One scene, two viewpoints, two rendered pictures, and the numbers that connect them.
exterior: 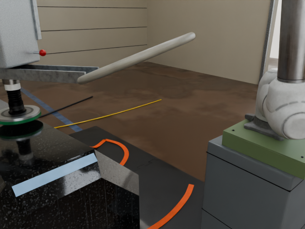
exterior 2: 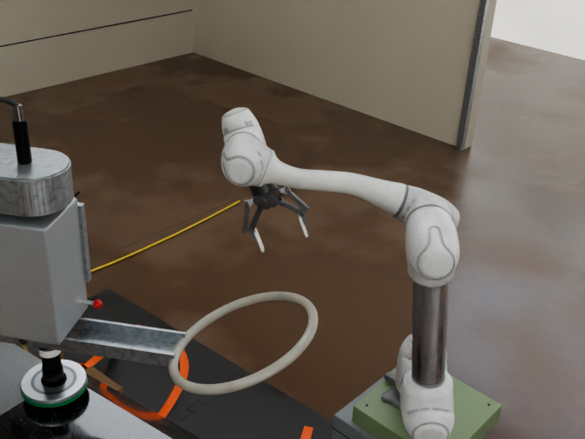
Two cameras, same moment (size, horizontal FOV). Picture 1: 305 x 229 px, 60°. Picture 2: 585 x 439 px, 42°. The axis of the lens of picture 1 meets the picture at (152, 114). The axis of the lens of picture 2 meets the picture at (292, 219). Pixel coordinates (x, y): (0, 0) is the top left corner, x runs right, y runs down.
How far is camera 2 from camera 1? 1.55 m
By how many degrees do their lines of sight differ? 11
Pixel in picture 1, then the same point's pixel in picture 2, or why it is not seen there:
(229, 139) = (361, 417)
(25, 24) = (76, 273)
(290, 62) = (421, 368)
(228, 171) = not seen: outside the picture
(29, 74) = (89, 348)
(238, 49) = (413, 61)
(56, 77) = (131, 356)
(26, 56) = (76, 314)
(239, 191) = not seen: outside the picture
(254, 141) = (391, 428)
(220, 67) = (374, 96)
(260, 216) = not seen: outside the picture
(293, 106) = (423, 415)
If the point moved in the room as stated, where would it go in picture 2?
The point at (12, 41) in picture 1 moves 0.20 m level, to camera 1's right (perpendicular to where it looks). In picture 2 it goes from (64, 307) to (130, 304)
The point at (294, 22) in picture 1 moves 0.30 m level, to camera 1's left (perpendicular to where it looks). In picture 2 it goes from (423, 335) to (319, 340)
